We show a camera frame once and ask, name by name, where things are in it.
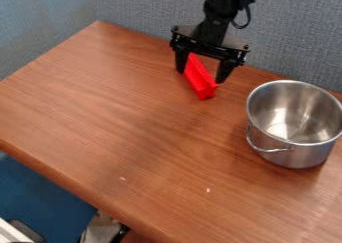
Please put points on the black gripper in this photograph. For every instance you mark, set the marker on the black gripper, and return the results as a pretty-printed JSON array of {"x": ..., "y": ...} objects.
[{"x": 207, "y": 39}]

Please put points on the red rectangular block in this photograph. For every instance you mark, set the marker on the red rectangular block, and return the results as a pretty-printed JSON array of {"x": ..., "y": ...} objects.
[{"x": 199, "y": 78}]

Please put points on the stainless steel pot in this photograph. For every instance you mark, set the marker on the stainless steel pot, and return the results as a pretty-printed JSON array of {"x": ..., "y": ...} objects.
[{"x": 293, "y": 123}]

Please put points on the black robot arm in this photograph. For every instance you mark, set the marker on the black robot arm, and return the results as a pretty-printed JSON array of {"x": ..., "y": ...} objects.
[{"x": 221, "y": 8}]

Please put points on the white device corner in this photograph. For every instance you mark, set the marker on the white device corner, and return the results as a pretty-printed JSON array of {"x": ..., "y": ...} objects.
[{"x": 16, "y": 232}]

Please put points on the grey table leg bracket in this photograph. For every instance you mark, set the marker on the grey table leg bracket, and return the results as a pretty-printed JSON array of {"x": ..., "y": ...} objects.
[{"x": 102, "y": 230}]

